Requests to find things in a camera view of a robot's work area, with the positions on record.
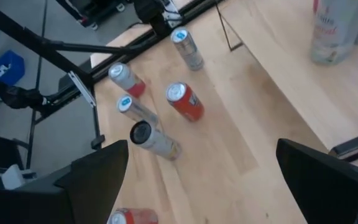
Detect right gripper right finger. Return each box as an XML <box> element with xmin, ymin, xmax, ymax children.
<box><xmin>275</xmin><ymin>138</ymin><xmax>358</xmax><ymax>224</ymax></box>

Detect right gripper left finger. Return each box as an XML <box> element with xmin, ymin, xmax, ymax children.
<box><xmin>0</xmin><ymin>139</ymin><xmax>129</xmax><ymax>224</ymax></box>

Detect orange red soda can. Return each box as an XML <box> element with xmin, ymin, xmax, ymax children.
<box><xmin>165</xmin><ymin>82</ymin><xmax>205</xmax><ymax>123</ymax></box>

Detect white box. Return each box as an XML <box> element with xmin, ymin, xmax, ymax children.
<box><xmin>1</xmin><ymin>164</ymin><xmax>27</xmax><ymax>190</ymax></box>

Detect blue silver Red Bull can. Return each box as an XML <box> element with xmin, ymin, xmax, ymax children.
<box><xmin>116</xmin><ymin>94</ymin><xmax>160</xmax><ymax>128</ymax></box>

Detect grey metal plate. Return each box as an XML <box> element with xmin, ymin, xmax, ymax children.
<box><xmin>68</xmin><ymin>70</ymin><xmax>96</xmax><ymax>108</ymax></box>

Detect white red Spindrift can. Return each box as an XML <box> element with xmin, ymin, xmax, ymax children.
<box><xmin>108</xmin><ymin>62</ymin><xmax>147</xmax><ymax>99</ymax></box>

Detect blue bin with white parts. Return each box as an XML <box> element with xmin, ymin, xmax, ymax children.
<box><xmin>0</xmin><ymin>49</ymin><xmax>26</xmax><ymax>86</ymax></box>

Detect slim striped can blue tab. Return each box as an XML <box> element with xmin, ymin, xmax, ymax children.
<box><xmin>170</xmin><ymin>27</ymin><xmax>205</xmax><ymax>72</ymax></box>

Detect black wheeled cart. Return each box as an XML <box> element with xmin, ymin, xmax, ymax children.
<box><xmin>54</xmin><ymin>0</ymin><xmax>136</xmax><ymax>32</ymax></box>

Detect black fabric cable sleeve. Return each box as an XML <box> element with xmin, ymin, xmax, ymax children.
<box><xmin>0</xmin><ymin>70</ymin><xmax>48</xmax><ymax>110</ymax></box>

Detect wooden shelf black metal frame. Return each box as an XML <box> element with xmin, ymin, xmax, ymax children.
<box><xmin>214</xmin><ymin>0</ymin><xmax>358</xmax><ymax>162</ymax></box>

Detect black aluminium rig frame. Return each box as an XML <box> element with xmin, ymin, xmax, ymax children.
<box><xmin>0</xmin><ymin>0</ymin><xmax>226</xmax><ymax>175</ymax></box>

